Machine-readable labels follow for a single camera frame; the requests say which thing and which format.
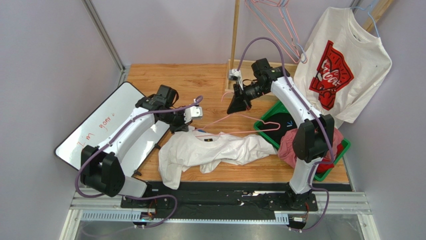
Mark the pink wire hanger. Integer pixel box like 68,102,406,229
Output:
192,91,281,138
244,0,300,64

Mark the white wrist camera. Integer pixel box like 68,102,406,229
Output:
189,105,204,120
227,69,244,89

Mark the red garment in bin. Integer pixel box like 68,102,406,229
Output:
316,141,343,174

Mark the whiteboard with red writing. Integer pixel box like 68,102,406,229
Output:
55,82,169,177

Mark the green plastic bin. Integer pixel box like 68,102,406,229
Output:
253,101,351,182

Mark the pink crumpled shirt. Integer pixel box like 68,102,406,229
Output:
277,128,344,168

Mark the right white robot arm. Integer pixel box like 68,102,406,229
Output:
227,58,335,195

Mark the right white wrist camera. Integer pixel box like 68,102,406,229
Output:
227,69,244,89

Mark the white flower print t-shirt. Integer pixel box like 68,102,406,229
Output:
158,127,277,190

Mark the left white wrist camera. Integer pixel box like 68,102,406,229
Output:
189,105,204,120

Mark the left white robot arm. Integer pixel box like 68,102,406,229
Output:
74,85,203,198

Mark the aluminium corner frame post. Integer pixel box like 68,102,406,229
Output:
82,0,130,86

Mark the black garment in bin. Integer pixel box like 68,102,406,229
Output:
254,112,297,149

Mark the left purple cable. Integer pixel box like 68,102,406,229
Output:
74,95,205,230

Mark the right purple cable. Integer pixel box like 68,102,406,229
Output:
236,36,336,233

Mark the blue wire hanger on rack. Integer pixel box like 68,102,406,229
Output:
248,0,309,64

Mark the blue hanger holding shirt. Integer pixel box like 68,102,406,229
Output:
350,3,381,38

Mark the purple cable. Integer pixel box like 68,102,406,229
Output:
236,36,336,233
74,95,205,230

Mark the white t-shirt red print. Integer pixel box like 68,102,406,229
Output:
293,7,392,128

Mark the wooden hanger rack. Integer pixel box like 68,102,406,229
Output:
224,0,395,102

